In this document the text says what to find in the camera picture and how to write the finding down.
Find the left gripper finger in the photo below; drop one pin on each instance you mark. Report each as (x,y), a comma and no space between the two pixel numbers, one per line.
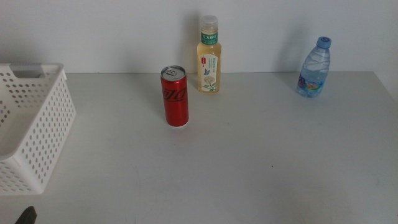
(28,216)

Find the red cola can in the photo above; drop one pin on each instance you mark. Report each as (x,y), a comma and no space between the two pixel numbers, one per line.
(175,105)

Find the yellow tea bottle green label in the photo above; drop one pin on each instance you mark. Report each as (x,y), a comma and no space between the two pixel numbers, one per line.
(209,53)

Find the clear water bottle blue cap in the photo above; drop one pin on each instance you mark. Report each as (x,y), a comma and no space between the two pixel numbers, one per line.
(314,71)

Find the white perforated plastic basket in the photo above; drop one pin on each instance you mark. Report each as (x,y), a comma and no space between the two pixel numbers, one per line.
(53,66)

